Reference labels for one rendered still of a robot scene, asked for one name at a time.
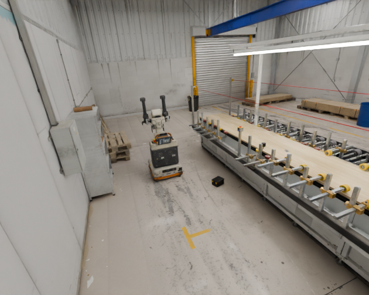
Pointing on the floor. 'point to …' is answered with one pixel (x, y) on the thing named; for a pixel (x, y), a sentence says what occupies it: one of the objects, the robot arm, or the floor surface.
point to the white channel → (299, 40)
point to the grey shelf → (94, 153)
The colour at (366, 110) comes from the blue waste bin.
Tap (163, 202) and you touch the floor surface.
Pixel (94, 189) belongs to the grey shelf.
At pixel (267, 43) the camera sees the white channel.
